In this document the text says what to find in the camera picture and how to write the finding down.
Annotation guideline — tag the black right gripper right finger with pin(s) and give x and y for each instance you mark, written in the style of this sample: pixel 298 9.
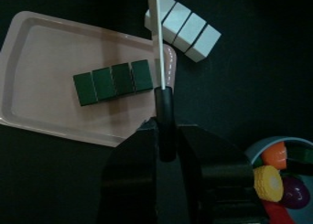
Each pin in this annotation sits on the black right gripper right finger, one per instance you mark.
pixel 216 179

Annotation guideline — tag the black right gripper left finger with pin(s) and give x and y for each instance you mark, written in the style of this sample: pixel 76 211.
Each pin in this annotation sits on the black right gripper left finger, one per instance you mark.
pixel 130 179

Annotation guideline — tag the yellow toy corn slice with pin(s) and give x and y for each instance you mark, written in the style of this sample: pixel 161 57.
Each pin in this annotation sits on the yellow toy corn slice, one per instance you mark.
pixel 268 183

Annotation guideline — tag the seaweed-wrapped toy sushi slice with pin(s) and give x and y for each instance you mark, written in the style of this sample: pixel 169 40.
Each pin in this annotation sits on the seaweed-wrapped toy sushi slice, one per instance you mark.
pixel 104 83
pixel 85 89
pixel 142 75
pixel 122 79

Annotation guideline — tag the orange toy food piece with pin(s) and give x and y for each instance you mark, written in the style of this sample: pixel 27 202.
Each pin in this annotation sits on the orange toy food piece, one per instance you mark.
pixel 275 156

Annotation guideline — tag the red toy food piece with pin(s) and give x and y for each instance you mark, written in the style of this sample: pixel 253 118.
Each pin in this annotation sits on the red toy food piece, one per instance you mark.
pixel 279 214

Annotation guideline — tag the purple toy eggplant piece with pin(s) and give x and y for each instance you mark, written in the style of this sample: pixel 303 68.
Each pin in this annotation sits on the purple toy eggplant piece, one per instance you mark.
pixel 296 193

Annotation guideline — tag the blue-grey toy bowl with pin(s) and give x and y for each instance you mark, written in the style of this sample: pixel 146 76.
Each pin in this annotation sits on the blue-grey toy bowl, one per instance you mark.
pixel 304 217

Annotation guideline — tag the pink plastic tray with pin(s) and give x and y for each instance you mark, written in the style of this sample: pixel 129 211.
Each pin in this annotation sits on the pink plastic tray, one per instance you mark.
pixel 49 66

